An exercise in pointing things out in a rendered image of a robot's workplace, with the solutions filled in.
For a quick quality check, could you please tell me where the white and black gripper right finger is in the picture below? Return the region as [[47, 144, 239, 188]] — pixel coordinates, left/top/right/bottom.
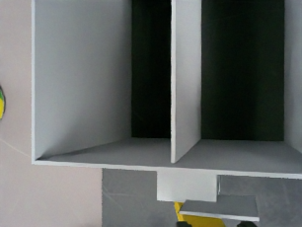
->
[[237, 221, 258, 227]]

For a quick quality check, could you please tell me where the green drink can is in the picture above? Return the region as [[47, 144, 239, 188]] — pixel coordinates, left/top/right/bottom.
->
[[0, 89, 5, 121]]

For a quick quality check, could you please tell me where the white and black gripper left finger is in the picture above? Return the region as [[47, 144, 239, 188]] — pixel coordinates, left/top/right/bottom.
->
[[176, 221, 192, 227]]

